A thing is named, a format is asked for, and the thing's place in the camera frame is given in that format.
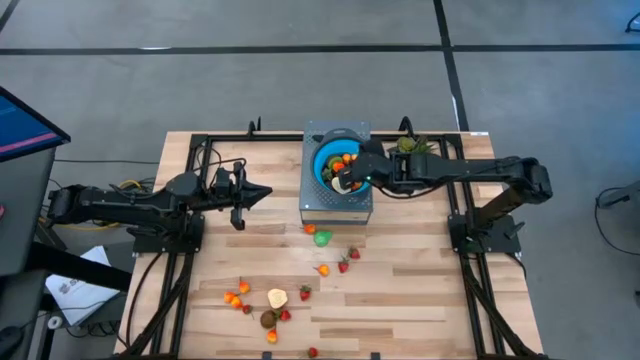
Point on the dark green toy fruit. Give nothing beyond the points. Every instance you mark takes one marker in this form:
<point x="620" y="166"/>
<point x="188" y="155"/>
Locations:
<point x="327" y="174"/>

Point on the green toy lime half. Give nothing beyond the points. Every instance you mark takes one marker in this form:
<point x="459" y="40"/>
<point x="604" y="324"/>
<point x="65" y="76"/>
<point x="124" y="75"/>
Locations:
<point x="334" y="161"/>

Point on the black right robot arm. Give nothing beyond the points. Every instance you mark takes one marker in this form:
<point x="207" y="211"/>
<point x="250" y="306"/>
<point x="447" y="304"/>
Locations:
<point x="475" y="170"/>

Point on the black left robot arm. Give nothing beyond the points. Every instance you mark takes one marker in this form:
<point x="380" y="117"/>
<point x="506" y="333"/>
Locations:
<point x="125" y="205"/>

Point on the black desk bar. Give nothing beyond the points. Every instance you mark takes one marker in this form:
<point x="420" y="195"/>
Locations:
<point x="80" y="267"/>

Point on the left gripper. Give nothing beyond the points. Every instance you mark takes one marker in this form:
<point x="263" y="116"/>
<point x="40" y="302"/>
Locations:
<point x="225" y="197"/>

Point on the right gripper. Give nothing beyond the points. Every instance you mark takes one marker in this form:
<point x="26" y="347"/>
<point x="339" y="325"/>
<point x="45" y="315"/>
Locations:
<point x="377" y="170"/>

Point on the black caster leg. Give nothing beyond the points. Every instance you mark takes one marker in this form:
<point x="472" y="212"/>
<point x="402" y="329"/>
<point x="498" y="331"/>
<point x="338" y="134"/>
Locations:
<point x="635" y="27"/>

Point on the blue collapsible bowl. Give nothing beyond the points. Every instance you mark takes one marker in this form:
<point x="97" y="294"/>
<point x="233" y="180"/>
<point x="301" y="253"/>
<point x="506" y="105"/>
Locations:
<point x="318" y="167"/>

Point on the brown toy kiwi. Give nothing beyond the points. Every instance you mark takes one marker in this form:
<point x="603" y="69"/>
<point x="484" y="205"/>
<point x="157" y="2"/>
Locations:
<point x="268" y="319"/>

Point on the potted succulent plant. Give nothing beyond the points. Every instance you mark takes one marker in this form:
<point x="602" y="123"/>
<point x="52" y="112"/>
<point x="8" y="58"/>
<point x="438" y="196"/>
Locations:
<point x="407" y="145"/>

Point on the grey perforated metal stand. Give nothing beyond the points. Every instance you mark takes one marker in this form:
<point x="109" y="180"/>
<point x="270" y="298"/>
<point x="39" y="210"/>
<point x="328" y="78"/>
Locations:
<point x="320" y="205"/>

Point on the white paper sheet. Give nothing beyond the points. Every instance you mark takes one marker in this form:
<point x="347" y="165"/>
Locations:
<point x="75" y="295"/>

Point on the white tape roll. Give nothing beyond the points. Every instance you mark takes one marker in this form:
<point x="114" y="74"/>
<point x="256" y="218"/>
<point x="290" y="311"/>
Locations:
<point x="59" y="322"/>

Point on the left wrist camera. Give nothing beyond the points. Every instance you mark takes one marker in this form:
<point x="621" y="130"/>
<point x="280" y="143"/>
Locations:
<point x="224" y="177"/>

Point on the blue screen monitor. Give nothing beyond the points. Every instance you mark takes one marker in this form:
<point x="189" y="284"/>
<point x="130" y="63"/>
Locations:
<point x="25" y="125"/>

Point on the orange toy peach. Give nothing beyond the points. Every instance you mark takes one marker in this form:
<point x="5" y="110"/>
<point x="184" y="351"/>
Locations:
<point x="339" y="167"/>
<point x="244" y="287"/>
<point x="310" y="229"/>
<point x="346" y="158"/>
<point x="324" y="270"/>
<point x="236" y="302"/>
<point x="272" y="336"/>
<point x="229" y="297"/>

